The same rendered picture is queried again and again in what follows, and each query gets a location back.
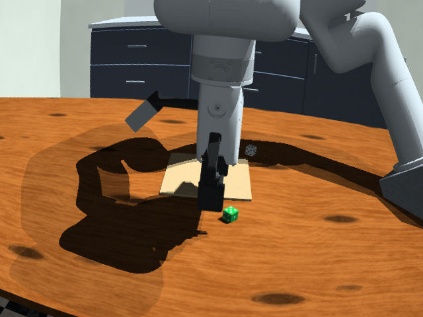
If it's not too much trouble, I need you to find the beige mat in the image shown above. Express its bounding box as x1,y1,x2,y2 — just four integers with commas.
160,153,252,201

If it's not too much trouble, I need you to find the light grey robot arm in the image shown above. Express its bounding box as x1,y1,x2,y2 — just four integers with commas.
124,0,423,172

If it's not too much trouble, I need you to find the green die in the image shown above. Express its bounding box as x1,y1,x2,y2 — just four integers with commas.
222,206,239,223

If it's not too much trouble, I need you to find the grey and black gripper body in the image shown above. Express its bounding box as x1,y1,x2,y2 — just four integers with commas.
191,74,253,166

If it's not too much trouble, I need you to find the white die with black pips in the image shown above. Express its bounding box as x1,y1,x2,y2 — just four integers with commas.
245,145,256,156

